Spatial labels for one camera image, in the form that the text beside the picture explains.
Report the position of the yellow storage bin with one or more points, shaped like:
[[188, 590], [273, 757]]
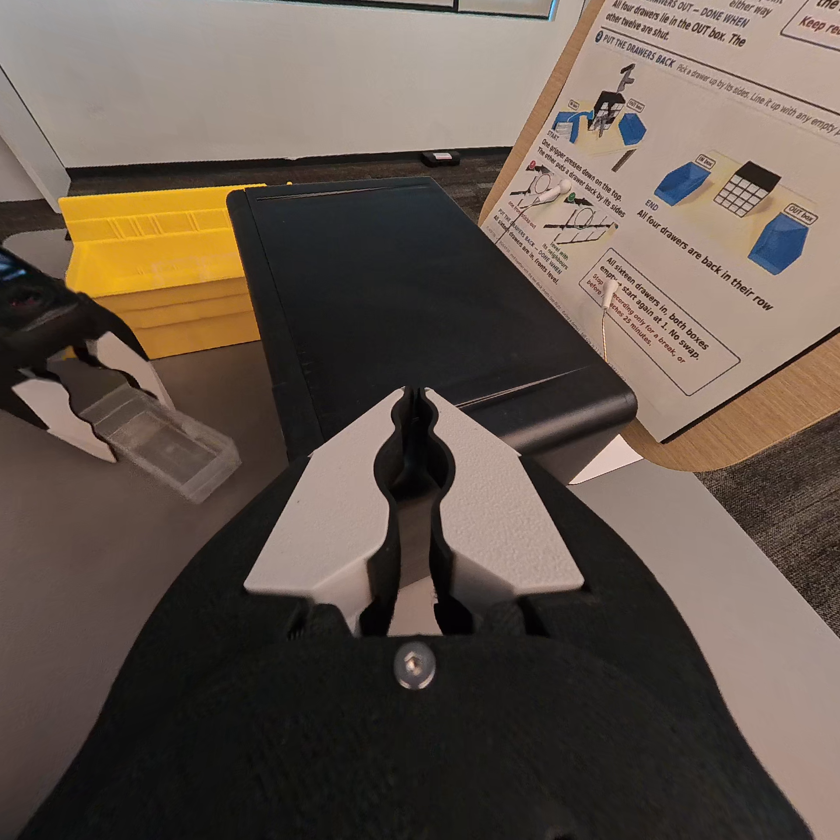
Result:
[[164, 308]]

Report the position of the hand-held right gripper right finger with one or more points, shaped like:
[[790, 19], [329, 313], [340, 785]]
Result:
[[505, 518]]

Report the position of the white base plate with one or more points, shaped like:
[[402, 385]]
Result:
[[607, 463]]

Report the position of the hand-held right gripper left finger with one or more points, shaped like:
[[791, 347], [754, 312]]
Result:
[[328, 518]]

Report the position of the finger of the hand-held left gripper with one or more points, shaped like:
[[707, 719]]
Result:
[[131, 364], [59, 413]]

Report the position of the small black floor device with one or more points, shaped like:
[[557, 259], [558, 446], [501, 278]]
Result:
[[440, 157]]

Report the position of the clear plastic drawer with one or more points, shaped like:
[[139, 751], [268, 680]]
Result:
[[170, 453]]

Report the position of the printed instruction poster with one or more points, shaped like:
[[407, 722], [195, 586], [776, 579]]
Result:
[[689, 151]]

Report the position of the black drawer cabinet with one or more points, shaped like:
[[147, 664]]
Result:
[[407, 282]]

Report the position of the instruction poster on board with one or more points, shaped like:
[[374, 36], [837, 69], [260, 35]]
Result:
[[754, 433]]

